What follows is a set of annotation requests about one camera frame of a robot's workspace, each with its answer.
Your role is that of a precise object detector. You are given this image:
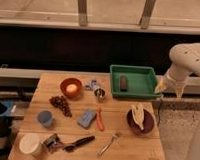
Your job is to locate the metal can opener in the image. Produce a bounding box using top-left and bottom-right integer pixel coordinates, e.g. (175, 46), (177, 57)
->
(44, 134), (63, 153)

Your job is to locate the metal fork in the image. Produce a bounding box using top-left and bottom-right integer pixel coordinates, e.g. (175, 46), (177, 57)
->
(97, 131), (121, 157)

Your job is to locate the egg in orange bowl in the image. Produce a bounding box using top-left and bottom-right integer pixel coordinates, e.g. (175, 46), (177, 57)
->
(66, 84), (77, 93)

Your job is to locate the orange bowl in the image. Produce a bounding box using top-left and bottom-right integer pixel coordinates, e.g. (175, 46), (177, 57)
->
(60, 77), (82, 98)

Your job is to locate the blue sponge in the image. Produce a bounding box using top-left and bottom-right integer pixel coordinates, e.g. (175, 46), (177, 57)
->
(78, 110), (96, 129)

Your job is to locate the blue grey small toy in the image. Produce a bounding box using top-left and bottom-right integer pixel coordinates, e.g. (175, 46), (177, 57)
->
(84, 78), (99, 91)

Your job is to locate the bunch of dark grapes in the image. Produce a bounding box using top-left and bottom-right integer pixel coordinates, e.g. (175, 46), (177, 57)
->
(49, 96), (72, 117)

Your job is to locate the white cup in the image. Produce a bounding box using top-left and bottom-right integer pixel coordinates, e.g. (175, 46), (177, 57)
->
(19, 133), (42, 156)

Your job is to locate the black handled utensil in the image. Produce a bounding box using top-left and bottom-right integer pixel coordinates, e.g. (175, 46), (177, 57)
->
(63, 135), (95, 152)

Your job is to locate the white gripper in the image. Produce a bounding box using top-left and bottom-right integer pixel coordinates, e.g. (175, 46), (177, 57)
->
(154, 68), (189, 99)

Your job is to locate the dark purple bowl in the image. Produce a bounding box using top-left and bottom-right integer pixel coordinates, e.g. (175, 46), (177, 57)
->
(127, 109), (155, 135)

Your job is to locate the green plastic tray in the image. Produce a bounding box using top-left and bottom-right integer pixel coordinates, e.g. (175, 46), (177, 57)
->
(110, 64), (161, 100)

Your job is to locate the blue plastic cup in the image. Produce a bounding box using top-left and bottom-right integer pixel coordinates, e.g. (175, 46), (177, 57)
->
(37, 110), (53, 128)

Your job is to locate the dark equipment at left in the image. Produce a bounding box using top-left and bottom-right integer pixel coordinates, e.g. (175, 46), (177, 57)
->
(0, 100), (16, 156)

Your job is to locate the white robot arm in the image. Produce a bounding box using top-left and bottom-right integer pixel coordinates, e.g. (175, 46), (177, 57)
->
(154, 43), (200, 99)

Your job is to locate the small metal cup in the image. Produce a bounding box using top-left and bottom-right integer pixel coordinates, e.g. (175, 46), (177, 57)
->
(94, 88), (105, 101)

